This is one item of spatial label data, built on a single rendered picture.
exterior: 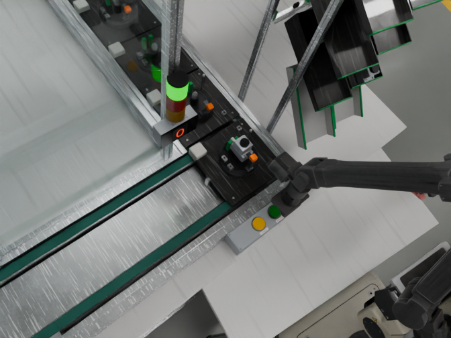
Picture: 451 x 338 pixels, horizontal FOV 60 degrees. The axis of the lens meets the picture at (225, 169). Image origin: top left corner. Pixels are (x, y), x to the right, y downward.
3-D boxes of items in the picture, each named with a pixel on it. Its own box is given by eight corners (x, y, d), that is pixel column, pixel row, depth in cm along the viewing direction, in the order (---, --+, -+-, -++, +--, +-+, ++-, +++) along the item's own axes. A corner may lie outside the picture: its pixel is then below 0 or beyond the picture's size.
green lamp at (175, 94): (191, 94, 93) (192, 82, 88) (174, 104, 91) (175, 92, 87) (179, 80, 94) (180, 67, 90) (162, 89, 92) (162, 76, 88)
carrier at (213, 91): (239, 117, 141) (245, 97, 130) (185, 149, 132) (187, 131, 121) (199, 71, 147) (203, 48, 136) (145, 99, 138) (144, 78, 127)
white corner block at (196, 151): (206, 156, 133) (207, 151, 129) (195, 163, 131) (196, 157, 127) (198, 146, 134) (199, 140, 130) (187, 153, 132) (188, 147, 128)
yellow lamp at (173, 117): (188, 117, 102) (190, 106, 97) (172, 126, 100) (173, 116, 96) (177, 103, 103) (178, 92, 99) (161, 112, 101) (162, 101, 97)
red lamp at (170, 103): (190, 106, 97) (191, 95, 93) (173, 115, 95) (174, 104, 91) (178, 92, 98) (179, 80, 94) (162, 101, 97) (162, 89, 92)
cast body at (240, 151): (252, 155, 127) (256, 145, 121) (241, 162, 125) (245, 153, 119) (235, 137, 129) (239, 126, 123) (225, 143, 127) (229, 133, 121)
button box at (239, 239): (283, 219, 133) (288, 214, 127) (236, 256, 125) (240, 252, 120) (270, 204, 135) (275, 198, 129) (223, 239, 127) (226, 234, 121)
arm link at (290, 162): (309, 182, 96) (328, 167, 100) (277, 149, 98) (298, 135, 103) (288, 204, 105) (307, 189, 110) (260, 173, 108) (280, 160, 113)
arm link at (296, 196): (303, 195, 101) (317, 184, 103) (285, 176, 103) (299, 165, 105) (295, 204, 107) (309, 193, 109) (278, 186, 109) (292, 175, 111)
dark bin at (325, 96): (347, 98, 122) (364, 94, 115) (315, 112, 118) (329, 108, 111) (318, 12, 119) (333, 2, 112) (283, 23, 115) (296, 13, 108)
